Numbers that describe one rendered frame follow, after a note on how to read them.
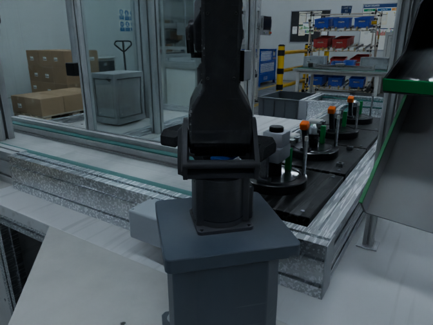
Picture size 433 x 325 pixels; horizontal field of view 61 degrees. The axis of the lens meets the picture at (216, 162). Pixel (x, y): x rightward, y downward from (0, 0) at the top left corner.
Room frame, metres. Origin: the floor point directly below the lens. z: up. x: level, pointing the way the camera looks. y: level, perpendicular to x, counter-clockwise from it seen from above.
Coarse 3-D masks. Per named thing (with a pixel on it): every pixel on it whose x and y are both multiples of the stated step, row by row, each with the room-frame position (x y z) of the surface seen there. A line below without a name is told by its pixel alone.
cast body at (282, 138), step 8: (272, 128) 0.73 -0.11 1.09; (280, 128) 0.72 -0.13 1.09; (272, 136) 0.72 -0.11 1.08; (280, 136) 0.71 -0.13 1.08; (288, 136) 0.74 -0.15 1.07; (280, 144) 0.71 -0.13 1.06; (288, 144) 0.74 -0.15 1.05; (280, 152) 0.71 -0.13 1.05; (288, 152) 0.74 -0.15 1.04; (272, 160) 0.71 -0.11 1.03; (280, 160) 0.71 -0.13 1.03
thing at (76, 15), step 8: (72, 0) 1.26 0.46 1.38; (72, 8) 1.26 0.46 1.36; (80, 8) 1.26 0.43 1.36; (72, 16) 1.26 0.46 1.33; (80, 16) 1.26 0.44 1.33; (80, 24) 1.25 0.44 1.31; (80, 32) 1.25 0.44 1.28; (80, 40) 1.25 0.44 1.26; (80, 48) 1.25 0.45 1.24; (80, 56) 1.27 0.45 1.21; (80, 64) 1.26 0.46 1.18; (80, 72) 1.26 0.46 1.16; (80, 80) 1.26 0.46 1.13; (88, 80) 1.27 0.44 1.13; (88, 88) 1.26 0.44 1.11; (88, 96) 1.25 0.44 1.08; (88, 104) 1.25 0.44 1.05; (88, 112) 1.25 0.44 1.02; (88, 120) 1.25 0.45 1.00; (88, 128) 1.27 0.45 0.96
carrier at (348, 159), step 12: (312, 132) 0.95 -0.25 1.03; (324, 132) 0.98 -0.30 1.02; (336, 132) 0.95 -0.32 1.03; (300, 144) 0.97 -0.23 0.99; (312, 144) 0.94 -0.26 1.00; (324, 144) 0.97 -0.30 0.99; (336, 144) 0.95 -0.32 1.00; (300, 156) 0.90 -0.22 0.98; (312, 156) 0.89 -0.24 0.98; (324, 156) 0.89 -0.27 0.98; (336, 156) 0.91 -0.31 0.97; (348, 156) 0.92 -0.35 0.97; (360, 156) 0.93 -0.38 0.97; (300, 168) 0.85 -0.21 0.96; (312, 168) 0.83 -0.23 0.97; (324, 168) 0.83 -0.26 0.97; (336, 168) 0.83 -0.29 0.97; (348, 168) 0.83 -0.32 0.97
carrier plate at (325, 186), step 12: (312, 180) 0.75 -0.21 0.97; (324, 180) 0.75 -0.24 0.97; (336, 180) 0.75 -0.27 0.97; (300, 192) 0.68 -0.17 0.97; (312, 192) 0.68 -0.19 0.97; (324, 192) 0.68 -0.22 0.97; (276, 204) 0.63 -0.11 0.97; (288, 204) 0.63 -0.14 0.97; (300, 204) 0.63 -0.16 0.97; (312, 204) 0.63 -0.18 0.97; (324, 204) 0.65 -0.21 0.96; (288, 216) 0.59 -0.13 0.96; (300, 216) 0.58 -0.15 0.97; (312, 216) 0.58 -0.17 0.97
